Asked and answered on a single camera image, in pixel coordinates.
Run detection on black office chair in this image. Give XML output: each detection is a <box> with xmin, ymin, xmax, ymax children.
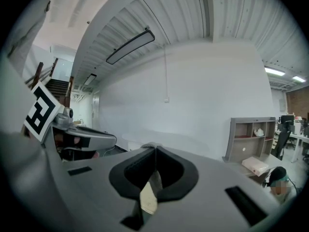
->
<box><xmin>270</xmin><ymin>121</ymin><xmax>291</xmax><ymax>162</ymax></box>

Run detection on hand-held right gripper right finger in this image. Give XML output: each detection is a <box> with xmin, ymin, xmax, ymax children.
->
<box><xmin>141</xmin><ymin>145</ymin><xmax>297</xmax><ymax>232</ymax></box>

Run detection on gray shelf unit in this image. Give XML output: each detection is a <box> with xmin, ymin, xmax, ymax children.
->
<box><xmin>222</xmin><ymin>116</ymin><xmax>277</xmax><ymax>164</ymax></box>

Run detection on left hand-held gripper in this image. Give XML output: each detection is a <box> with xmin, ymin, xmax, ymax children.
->
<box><xmin>23</xmin><ymin>81</ymin><xmax>118</xmax><ymax>150</ymax></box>

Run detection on pale pink box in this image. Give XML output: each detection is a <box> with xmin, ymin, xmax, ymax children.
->
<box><xmin>241</xmin><ymin>156</ymin><xmax>269</xmax><ymax>177</ymax></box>

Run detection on long black ceiling light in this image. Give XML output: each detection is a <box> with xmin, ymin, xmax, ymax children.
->
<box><xmin>105</xmin><ymin>27</ymin><xmax>156</xmax><ymax>65</ymax></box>

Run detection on person's white t-shirt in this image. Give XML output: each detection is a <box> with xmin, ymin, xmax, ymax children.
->
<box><xmin>7</xmin><ymin>0</ymin><xmax>53</xmax><ymax>77</ymax></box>

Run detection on short black ceiling light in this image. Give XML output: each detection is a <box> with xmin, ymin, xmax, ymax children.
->
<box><xmin>83</xmin><ymin>73</ymin><xmax>98</xmax><ymax>87</ymax></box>

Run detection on person's left hand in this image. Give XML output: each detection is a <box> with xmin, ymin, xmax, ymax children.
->
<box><xmin>54</xmin><ymin>133</ymin><xmax>100</xmax><ymax>161</ymax></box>

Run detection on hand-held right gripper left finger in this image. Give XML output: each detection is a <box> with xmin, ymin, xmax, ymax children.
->
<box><xmin>43</xmin><ymin>145</ymin><xmax>158</xmax><ymax>232</ymax></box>

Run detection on white office desks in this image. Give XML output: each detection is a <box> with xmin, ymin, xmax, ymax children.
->
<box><xmin>275</xmin><ymin>115</ymin><xmax>309</xmax><ymax>164</ymax></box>

